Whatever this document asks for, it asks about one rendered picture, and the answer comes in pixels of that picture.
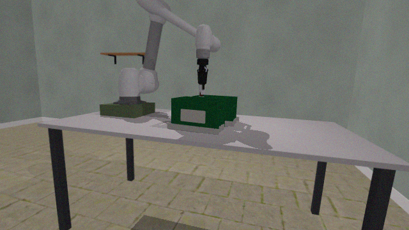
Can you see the green bottle crate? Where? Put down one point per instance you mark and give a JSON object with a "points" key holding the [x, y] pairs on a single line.
{"points": [[199, 112], [231, 105]]}

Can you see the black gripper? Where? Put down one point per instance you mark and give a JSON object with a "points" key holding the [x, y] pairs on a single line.
{"points": [[202, 74]]}

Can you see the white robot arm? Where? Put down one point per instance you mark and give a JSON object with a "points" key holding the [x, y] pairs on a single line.
{"points": [[132, 82]]}

